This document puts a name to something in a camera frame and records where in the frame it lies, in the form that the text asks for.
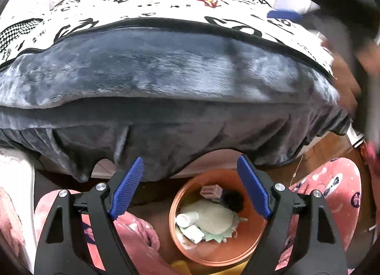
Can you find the black and white printed blanket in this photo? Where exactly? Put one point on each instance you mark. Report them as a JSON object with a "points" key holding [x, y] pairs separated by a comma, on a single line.
{"points": [[148, 70]]}

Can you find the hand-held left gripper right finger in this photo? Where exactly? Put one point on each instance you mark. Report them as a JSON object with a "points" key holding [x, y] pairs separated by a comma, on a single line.
{"points": [[253, 189]]}

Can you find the orange round bin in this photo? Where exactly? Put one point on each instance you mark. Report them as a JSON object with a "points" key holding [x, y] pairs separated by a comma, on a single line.
{"points": [[213, 255]]}

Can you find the white plastic storage box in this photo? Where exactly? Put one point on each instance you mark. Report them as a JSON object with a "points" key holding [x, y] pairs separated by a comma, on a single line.
{"points": [[14, 168]]}

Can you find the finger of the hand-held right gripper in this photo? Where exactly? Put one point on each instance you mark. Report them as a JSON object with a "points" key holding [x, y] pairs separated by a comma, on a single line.
{"points": [[285, 15]]}

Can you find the yellow plastic item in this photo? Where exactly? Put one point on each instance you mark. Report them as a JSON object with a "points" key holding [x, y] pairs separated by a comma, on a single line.
{"points": [[179, 267]]}

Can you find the coral fuzzy cloth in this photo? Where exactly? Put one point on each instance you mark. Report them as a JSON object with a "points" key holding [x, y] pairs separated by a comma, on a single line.
{"points": [[9, 218]]}

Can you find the white jar with round lid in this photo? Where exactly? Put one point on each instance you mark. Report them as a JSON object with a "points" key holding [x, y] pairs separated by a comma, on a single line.
{"points": [[194, 233]]}

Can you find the pale green cloth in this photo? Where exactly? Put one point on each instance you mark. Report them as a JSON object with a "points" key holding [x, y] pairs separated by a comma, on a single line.
{"points": [[213, 215]]}

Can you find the black pom-pom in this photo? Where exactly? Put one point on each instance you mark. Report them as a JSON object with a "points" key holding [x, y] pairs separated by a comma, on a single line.
{"points": [[234, 200]]}

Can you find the small purple box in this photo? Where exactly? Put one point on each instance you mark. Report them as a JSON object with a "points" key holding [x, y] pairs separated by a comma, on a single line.
{"points": [[211, 192]]}

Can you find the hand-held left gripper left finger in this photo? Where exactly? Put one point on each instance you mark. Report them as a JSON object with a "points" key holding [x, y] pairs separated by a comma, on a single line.
{"points": [[127, 189]]}

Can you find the white squeeze bottle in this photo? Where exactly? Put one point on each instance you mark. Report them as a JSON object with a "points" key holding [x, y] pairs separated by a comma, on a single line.
{"points": [[187, 219]]}

